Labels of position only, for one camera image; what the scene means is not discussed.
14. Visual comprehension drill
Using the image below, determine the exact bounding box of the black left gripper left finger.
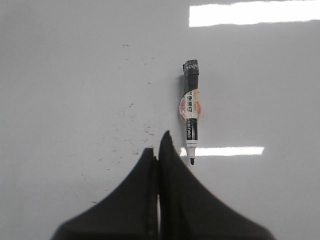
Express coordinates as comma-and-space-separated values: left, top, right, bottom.
52, 148, 159, 240

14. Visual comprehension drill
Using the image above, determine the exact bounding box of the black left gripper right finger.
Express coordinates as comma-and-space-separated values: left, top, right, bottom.
158, 131, 274, 240

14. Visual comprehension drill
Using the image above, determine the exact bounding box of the black white whiteboard marker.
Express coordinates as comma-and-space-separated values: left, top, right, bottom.
179, 59, 201, 165

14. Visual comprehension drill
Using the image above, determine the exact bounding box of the white whiteboard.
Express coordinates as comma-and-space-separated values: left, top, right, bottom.
0, 0, 320, 240

